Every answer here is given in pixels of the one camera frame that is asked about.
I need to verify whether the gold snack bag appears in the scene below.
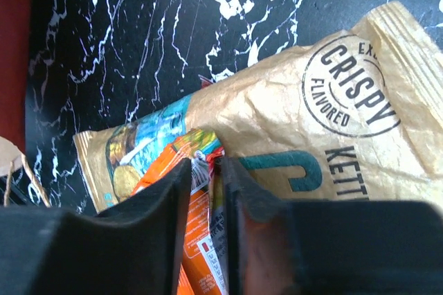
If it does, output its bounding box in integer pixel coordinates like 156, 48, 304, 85
73, 1, 442, 211

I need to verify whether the orange Fox's fruits bag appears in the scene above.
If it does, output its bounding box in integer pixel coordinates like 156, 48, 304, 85
132, 129, 228, 294

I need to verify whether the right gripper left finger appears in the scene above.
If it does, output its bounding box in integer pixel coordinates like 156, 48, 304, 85
1, 159, 191, 294

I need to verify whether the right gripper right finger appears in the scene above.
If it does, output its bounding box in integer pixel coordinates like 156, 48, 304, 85
221, 157, 442, 294

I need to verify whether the red paper bag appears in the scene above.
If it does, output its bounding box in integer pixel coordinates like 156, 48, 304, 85
1, 0, 51, 207

